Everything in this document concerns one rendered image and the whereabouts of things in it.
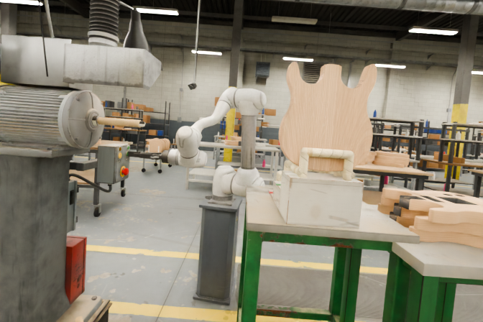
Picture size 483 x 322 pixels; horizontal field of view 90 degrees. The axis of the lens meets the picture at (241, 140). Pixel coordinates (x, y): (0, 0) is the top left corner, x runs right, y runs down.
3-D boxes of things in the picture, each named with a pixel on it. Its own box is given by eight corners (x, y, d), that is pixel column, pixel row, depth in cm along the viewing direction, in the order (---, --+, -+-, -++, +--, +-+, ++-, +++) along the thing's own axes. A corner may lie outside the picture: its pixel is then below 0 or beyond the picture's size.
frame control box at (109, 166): (60, 194, 122) (62, 144, 120) (88, 185, 143) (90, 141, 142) (108, 198, 122) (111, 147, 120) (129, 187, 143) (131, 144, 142)
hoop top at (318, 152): (301, 156, 87) (302, 147, 87) (298, 155, 90) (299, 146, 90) (355, 160, 88) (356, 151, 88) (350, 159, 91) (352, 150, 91)
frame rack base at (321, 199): (286, 225, 87) (290, 177, 86) (277, 210, 102) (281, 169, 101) (359, 228, 88) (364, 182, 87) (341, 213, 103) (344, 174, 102)
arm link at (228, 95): (213, 98, 164) (231, 98, 158) (224, 83, 175) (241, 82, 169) (220, 113, 173) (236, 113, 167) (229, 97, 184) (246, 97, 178)
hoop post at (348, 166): (344, 180, 88) (347, 154, 87) (341, 178, 91) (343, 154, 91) (353, 181, 88) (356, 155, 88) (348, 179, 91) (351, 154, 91)
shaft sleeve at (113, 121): (97, 124, 104) (97, 116, 104) (101, 124, 108) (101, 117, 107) (138, 127, 104) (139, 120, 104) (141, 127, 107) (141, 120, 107)
